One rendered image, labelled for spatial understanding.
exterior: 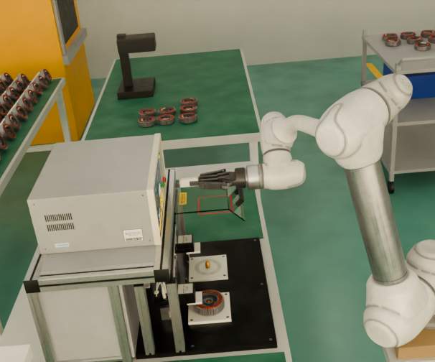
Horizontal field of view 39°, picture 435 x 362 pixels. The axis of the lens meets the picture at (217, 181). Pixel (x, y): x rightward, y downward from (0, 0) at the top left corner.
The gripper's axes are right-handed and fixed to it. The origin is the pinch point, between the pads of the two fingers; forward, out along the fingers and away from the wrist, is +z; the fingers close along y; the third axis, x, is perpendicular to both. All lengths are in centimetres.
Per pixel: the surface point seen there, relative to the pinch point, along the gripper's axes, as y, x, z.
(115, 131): 159, -42, 52
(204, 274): -0.5, -40.1, -2.2
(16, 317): -13, -44, 68
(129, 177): -19.4, 13.2, 17.6
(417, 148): 215, -98, -158
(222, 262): 6.2, -40.0, -9.4
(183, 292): -22.5, -31.3, 4.8
